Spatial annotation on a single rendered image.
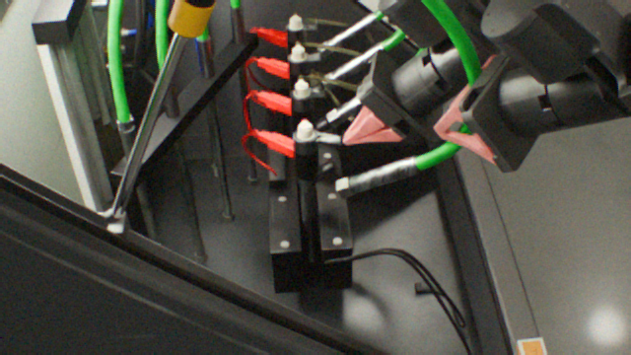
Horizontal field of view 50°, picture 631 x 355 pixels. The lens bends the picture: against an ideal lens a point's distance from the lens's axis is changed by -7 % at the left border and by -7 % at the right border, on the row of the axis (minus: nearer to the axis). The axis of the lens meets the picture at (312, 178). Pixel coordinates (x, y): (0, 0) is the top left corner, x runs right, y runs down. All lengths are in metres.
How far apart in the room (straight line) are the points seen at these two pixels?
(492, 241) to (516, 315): 0.12
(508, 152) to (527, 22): 0.14
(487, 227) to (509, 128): 0.39
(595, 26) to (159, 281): 0.33
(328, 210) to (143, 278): 0.50
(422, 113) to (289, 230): 0.25
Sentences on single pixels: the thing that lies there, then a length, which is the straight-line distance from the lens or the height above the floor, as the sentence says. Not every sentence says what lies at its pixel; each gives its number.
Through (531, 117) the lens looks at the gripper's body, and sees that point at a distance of 0.57.
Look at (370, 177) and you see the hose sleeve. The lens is 0.72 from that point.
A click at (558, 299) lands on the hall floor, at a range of 2.16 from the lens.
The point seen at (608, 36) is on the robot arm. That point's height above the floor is 1.39.
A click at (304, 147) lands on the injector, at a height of 1.11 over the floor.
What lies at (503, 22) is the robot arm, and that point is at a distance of 0.50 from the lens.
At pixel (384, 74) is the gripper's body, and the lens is 0.75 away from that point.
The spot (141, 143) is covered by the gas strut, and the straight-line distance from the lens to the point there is 0.42.
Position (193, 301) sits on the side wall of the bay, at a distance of 0.47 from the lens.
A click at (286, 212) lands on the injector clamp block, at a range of 0.93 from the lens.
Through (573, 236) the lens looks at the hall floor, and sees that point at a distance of 2.34.
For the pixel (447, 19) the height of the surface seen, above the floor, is 1.34.
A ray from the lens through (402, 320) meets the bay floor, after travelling 1.00.
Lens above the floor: 1.64
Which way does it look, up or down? 43 degrees down
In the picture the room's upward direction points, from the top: 2 degrees counter-clockwise
